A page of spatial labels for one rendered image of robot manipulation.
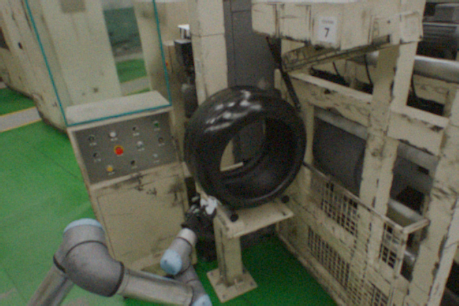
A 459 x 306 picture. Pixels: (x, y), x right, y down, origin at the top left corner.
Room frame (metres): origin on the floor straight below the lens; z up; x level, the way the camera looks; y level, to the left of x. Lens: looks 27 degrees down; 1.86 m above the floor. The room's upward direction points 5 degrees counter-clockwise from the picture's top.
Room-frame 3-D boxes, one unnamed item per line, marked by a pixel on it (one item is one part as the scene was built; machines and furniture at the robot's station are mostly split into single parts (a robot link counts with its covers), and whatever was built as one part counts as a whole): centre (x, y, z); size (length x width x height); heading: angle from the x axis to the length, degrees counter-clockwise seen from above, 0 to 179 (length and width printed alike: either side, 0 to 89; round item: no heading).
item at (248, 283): (1.64, 0.06, 0.02); 0.27 x 0.27 x 0.04; 23
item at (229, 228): (1.36, 0.07, 0.84); 0.36 x 0.09 x 0.06; 23
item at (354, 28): (1.41, -0.38, 1.71); 0.61 x 0.25 x 0.15; 23
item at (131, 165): (1.82, 0.63, 0.63); 0.56 x 0.41 x 1.27; 113
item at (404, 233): (1.33, -0.45, 0.65); 0.90 x 0.02 x 0.70; 23
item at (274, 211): (1.41, -0.06, 0.80); 0.37 x 0.36 x 0.02; 113
